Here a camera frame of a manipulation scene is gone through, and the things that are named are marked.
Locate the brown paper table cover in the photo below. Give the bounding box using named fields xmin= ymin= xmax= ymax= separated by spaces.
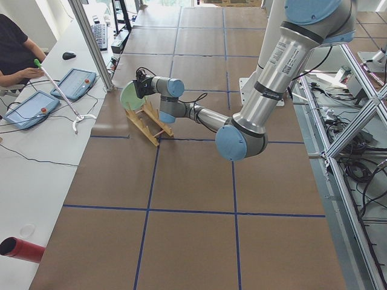
xmin=31 ymin=7 xmax=346 ymax=289

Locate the light green plate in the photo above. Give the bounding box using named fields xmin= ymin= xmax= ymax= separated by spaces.
xmin=120 ymin=81 xmax=146 ymax=111

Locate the black keyboard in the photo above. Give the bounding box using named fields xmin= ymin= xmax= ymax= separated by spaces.
xmin=90 ymin=23 xmax=108 ymax=51

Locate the person in black shirt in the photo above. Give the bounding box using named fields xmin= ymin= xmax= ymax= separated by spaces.
xmin=1 ymin=14 xmax=46 ymax=88

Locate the aluminium truss frame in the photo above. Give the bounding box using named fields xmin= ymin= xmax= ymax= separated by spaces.
xmin=292 ymin=45 xmax=386 ymax=289

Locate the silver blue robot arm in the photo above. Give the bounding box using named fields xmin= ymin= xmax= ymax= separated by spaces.
xmin=129 ymin=1 xmax=357 ymax=161

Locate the aluminium frame post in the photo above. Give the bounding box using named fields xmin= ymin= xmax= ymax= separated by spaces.
xmin=68 ymin=0 xmax=114 ymax=92

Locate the blue teach pendant tablet near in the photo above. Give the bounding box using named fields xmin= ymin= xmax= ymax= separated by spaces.
xmin=4 ymin=91 xmax=60 ymax=130

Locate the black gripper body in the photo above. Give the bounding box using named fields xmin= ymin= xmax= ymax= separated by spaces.
xmin=134 ymin=77 xmax=152 ymax=98

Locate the red cylinder tube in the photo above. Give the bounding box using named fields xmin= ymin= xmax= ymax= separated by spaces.
xmin=1 ymin=237 xmax=45 ymax=263

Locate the white reacher grabber stick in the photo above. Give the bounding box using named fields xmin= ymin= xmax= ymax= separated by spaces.
xmin=34 ymin=59 xmax=97 ymax=135

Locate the blue teach pendant tablet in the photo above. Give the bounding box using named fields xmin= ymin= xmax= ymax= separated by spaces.
xmin=57 ymin=68 xmax=97 ymax=101
xmin=4 ymin=91 xmax=60 ymax=130

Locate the person's hand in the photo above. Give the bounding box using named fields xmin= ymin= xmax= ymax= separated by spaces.
xmin=21 ymin=68 xmax=44 ymax=79

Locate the white desk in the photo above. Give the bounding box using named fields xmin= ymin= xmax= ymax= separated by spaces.
xmin=0 ymin=0 xmax=146 ymax=263

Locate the black computer mouse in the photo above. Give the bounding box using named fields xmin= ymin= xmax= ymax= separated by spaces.
xmin=62 ymin=51 xmax=76 ymax=60

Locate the blue teach pendant tablet far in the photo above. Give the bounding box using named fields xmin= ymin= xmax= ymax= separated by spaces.
xmin=57 ymin=68 xmax=97 ymax=101

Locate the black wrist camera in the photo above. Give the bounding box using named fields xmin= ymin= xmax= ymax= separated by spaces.
xmin=135 ymin=67 xmax=147 ymax=82

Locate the wooden plate rack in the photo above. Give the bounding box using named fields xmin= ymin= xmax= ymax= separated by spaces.
xmin=125 ymin=101 xmax=174 ymax=147

